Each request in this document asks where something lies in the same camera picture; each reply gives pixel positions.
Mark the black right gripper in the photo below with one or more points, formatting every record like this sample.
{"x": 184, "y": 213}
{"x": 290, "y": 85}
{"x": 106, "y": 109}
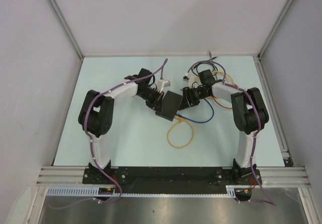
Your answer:
{"x": 188, "y": 99}

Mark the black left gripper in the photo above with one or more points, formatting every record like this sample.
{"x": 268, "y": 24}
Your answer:
{"x": 156, "y": 104}

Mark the black network switch box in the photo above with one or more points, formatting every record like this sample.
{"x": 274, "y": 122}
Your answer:
{"x": 170, "y": 105}

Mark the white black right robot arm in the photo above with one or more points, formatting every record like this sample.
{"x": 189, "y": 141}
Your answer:
{"x": 249, "y": 114}

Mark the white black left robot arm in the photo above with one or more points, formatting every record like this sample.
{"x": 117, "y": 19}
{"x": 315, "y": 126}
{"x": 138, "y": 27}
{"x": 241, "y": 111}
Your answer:
{"x": 96, "y": 114}

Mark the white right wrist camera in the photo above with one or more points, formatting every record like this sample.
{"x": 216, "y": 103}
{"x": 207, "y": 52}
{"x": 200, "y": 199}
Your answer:
{"x": 190, "y": 79}

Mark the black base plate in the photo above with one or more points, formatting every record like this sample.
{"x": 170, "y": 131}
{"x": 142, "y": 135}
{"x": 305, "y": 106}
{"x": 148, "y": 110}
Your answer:
{"x": 170, "y": 180}

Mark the aluminium right side rail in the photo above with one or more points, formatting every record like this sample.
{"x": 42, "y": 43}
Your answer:
{"x": 274, "y": 116}

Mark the white slotted cable duct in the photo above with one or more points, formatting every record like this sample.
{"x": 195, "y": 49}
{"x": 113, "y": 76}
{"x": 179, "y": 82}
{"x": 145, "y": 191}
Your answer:
{"x": 97, "y": 192}

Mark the aluminium front frame rail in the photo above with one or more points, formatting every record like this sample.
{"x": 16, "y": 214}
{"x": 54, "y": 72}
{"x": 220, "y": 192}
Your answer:
{"x": 287, "y": 177}

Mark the aluminium right corner post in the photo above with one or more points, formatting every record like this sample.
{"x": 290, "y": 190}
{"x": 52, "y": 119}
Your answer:
{"x": 285, "y": 9}

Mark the aluminium corner post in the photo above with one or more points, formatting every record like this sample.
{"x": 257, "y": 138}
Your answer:
{"x": 285, "y": 9}
{"x": 65, "y": 27}

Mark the aluminium left corner post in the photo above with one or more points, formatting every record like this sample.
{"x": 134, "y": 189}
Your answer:
{"x": 65, "y": 27}

